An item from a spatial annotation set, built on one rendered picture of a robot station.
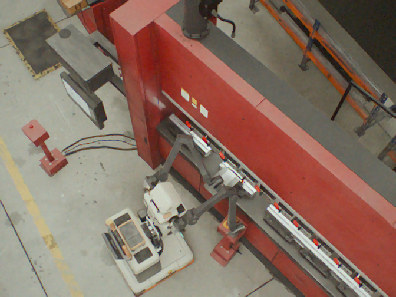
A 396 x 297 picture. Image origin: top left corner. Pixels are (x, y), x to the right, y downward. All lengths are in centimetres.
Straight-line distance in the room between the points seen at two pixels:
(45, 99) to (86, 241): 178
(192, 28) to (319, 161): 119
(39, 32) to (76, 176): 202
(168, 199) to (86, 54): 125
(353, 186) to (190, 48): 137
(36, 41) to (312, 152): 431
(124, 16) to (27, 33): 322
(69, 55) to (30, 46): 267
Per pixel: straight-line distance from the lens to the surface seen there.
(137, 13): 363
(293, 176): 352
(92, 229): 535
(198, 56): 339
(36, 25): 677
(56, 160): 558
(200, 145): 454
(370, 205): 309
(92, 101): 409
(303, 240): 433
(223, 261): 518
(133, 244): 431
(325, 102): 610
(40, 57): 645
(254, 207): 445
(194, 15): 331
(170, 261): 489
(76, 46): 397
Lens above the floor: 504
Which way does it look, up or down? 64 degrees down
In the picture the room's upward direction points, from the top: 2 degrees clockwise
